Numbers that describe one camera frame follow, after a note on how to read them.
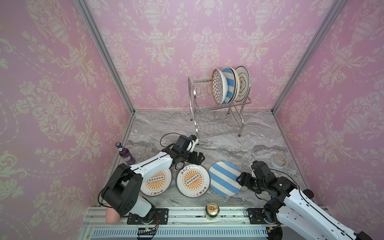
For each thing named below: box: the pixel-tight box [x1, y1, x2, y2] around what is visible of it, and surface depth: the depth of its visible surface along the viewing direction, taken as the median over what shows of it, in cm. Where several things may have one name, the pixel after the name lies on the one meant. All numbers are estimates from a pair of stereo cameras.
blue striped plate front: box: [208, 161, 242, 197], surface depth 88 cm
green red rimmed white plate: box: [233, 69, 241, 104], surface depth 78 cm
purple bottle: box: [115, 141, 136, 166], surface depth 85 cm
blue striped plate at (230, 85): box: [222, 67, 235, 105], surface depth 80 cm
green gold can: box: [205, 201, 220, 221], surface depth 69 cm
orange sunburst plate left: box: [140, 168, 173, 197], surface depth 85 cm
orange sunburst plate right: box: [176, 164, 211, 198], surface depth 87 cm
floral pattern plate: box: [211, 68, 229, 106], surface depth 89 cm
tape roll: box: [271, 154, 288, 169], surface depth 95 cm
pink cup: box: [105, 207, 121, 224], surface depth 72 cm
